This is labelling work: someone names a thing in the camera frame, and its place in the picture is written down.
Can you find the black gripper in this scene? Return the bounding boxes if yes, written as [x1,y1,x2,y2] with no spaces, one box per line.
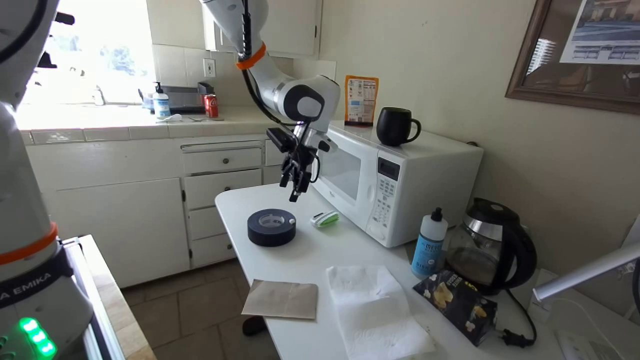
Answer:
[277,118,333,204]

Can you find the black masking tape roll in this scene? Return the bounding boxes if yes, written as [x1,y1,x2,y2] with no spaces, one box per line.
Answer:
[245,205,299,247]

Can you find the small green white box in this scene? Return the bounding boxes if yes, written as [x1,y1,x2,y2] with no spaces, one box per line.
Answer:
[309,207,341,232]

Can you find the white microwave oven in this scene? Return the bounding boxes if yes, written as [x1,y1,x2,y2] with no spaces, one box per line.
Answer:
[309,120,485,250]

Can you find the red can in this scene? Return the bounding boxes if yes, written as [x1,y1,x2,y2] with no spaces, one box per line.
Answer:
[201,92,221,122]

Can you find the black mug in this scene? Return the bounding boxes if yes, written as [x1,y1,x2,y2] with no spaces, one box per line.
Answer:
[374,106,423,149]

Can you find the silver black toaster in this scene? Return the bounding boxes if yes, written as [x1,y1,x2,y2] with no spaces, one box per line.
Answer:
[162,82,215,116]

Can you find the blue bottle white cap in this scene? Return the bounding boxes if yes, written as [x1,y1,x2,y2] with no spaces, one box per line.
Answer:
[409,205,452,280]

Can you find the white paper towel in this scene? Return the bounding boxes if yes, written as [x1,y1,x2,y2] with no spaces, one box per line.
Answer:
[324,261,438,360]

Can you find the blue soap dispenser bottle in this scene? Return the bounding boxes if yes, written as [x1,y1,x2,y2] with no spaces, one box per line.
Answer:
[150,79,173,124]

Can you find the white kitchen base cabinet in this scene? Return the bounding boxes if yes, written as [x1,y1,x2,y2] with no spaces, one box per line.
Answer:
[15,108,315,290]

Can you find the black snack packet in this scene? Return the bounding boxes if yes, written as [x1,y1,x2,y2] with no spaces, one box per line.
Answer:
[412,268,500,347]

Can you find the black electric kettle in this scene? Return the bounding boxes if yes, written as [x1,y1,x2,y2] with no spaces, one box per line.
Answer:
[444,196,539,298]

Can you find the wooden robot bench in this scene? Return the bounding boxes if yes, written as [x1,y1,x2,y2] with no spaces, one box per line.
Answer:
[57,232,159,360]

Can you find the brown framed picture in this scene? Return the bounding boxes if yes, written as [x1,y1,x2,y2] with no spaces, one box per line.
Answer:
[504,0,640,116]

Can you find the black kettle power cord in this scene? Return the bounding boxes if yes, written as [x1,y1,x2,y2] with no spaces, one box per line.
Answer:
[494,285,539,349]

